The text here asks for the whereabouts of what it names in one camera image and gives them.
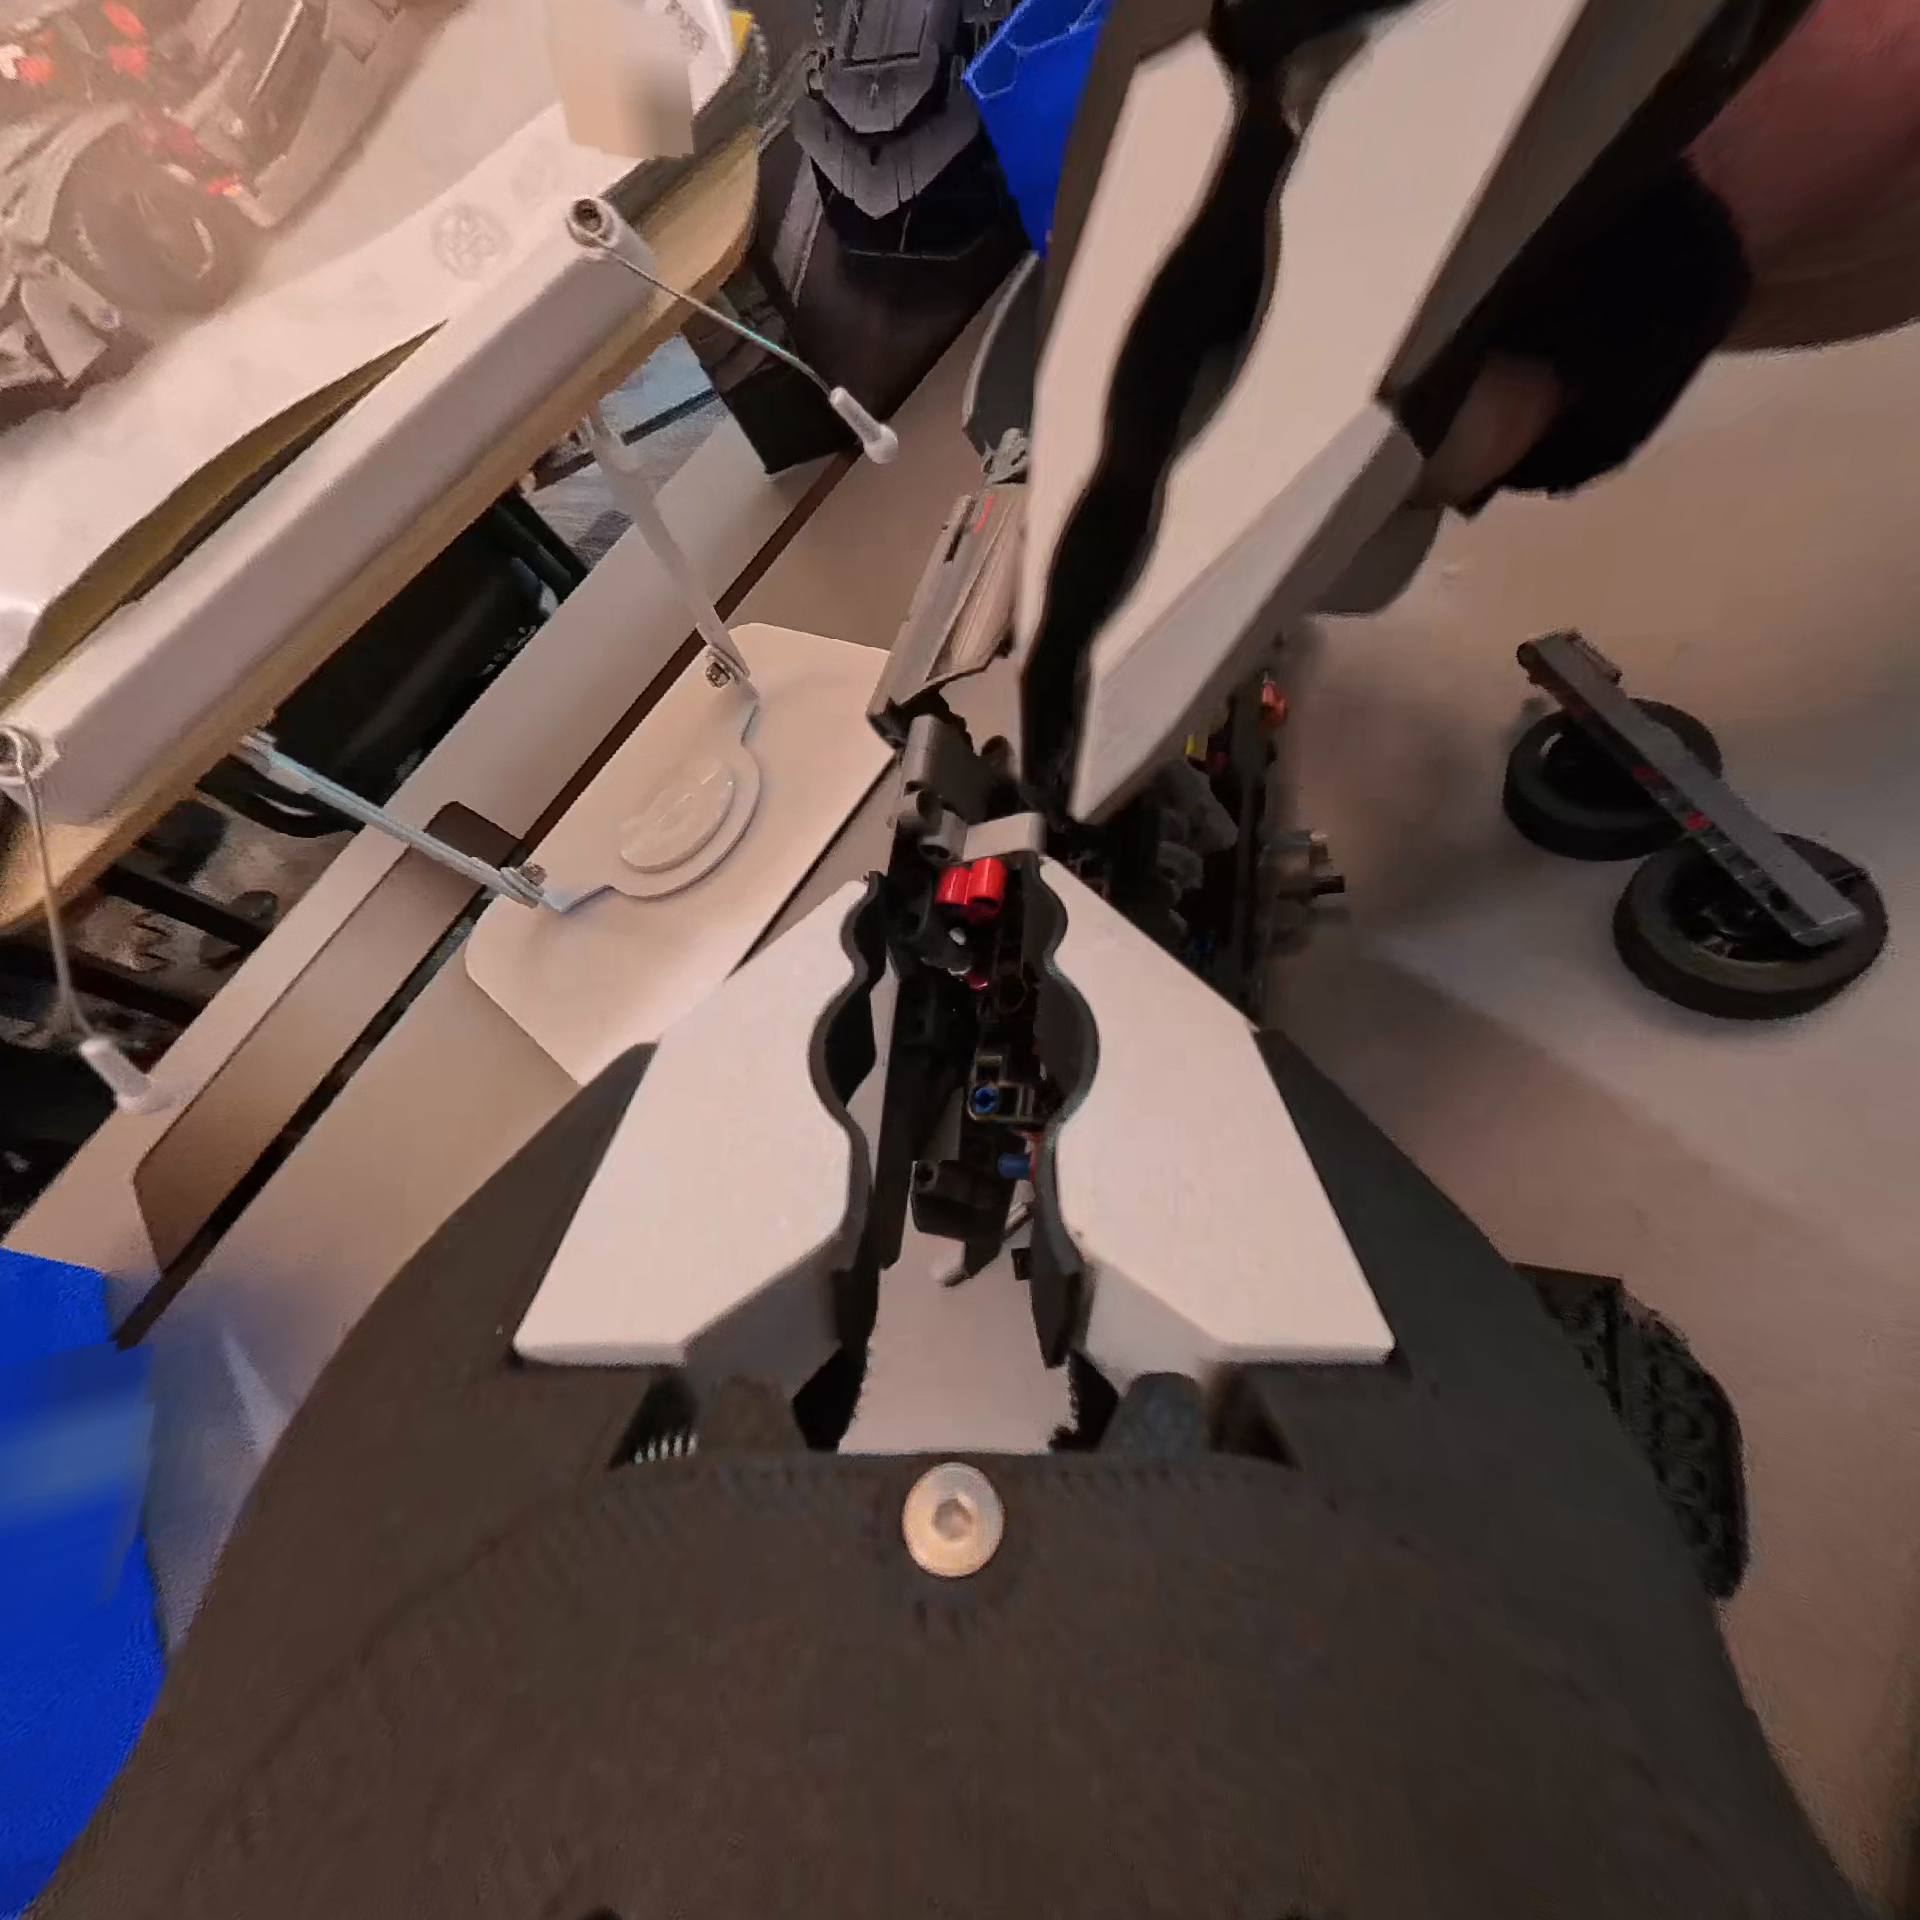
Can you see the black lego wheel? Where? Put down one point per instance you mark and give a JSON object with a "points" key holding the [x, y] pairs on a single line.
{"points": [[1707, 945], [1576, 793]]}

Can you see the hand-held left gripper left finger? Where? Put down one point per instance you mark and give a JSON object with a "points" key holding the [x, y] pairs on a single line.
{"points": [[673, 1200]]}

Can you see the lego car chassis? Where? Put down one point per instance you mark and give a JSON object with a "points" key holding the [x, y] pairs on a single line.
{"points": [[962, 900]]}

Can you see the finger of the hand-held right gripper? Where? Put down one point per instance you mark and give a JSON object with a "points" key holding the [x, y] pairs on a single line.
{"points": [[1348, 375], [1095, 301]]}

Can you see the white metal stand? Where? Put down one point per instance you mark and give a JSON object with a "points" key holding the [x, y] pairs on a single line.
{"points": [[812, 707]]}

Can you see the person's right hand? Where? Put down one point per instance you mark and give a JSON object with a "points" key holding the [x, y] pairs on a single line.
{"points": [[1828, 182]]}

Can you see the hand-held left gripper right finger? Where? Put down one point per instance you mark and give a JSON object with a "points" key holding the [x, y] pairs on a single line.
{"points": [[1229, 1200]]}

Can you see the white printed sheet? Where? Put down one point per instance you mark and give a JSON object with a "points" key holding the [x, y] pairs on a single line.
{"points": [[300, 257]]}

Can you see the black lego fender assembly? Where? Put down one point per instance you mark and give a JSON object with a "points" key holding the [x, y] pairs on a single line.
{"points": [[1666, 1426]]}

